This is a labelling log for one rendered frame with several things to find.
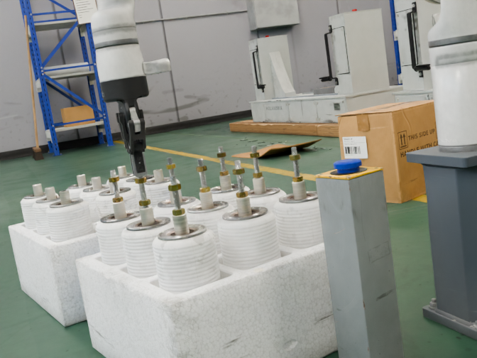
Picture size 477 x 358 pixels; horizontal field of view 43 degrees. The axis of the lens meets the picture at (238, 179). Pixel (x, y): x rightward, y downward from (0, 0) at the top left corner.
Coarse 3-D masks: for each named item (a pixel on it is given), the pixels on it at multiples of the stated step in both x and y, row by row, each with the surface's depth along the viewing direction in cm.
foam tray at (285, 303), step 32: (96, 256) 115; (288, 256) 96; (320, 256) 98; (96, 288) 108; (128, 288) 94; (160, 288) 90; (224, 288) 88; (256, 288) 91; (288, 288) 94; (320, 288) 98; (96, 320) 112; (128, 320) 97; (160, 320) 86; (192, 320) 85; (224, 320) 88; (256, 320) 91; (288, 320) 95; (320, 320) 98; (128, 352) 101; (160, 352) 89; (192, 352) 85; (224, 352) 88; (256, 352) 92; (288, 352) 95; (320, 352) 99
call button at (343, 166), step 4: (344, 160) 88; (348, 160) 87; (352, 160) 87; (356, 160) 86; (360, 160) 86; (336, 164) 86; (340, 164) 86; (344, 164) 85; (348, 164) 85; (352, 164) 85; (356, 164) 85; (360, 164) 86; (336, 168) 86; (340, 168) 86; (344, 168) 85; (348, 168) 85; (352, 168) 86; (356, 168) 86; (340, 172) 86; (344, 172) 86; (348, 172) 86
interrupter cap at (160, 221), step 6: (132, 222) 104; (138, 222) 103; (156, 222) 103; (162, 222) 101; (168, 222) 101; (126, 228) 100; (132, 228) 99; (138, 228) 98; (144, 228) 98; (150, 228) 98
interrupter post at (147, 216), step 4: (140, 208) 101; (144, 208) 101; (148, 208) 101; (152, 208) 101; (140, 212) 101; (144, 212) 101; (148, 212) 101; (152, 212) 101; (144, 216) 101; (148, 216) 101; (152, 216) 101; (144, 220) 101; (148, 220) 101; (152, 220) 101; (144, 224) 101; (148, 224) 101; (152, 224) 101
